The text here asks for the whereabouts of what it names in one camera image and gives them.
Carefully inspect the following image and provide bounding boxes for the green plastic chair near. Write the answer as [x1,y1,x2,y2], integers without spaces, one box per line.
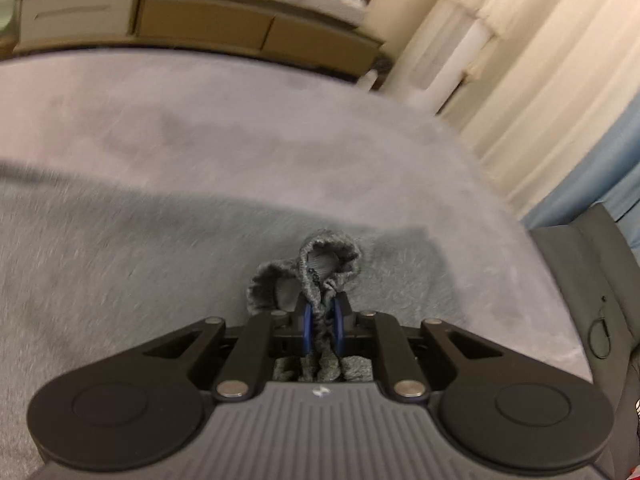
[0,0,16,36]

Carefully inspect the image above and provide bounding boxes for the blue curtain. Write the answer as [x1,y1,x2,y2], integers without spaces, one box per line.
[522,98,639,255]

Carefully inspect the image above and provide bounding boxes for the cream curtain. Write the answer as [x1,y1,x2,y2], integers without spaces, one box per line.
[383,0,639,217]

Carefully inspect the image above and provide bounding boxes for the grey knitted garment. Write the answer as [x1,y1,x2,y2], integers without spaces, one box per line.
[1,164,461,479]

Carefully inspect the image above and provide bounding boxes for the long grey sideboard cabinet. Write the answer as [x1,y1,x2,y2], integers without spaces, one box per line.
[16,0,383,79]

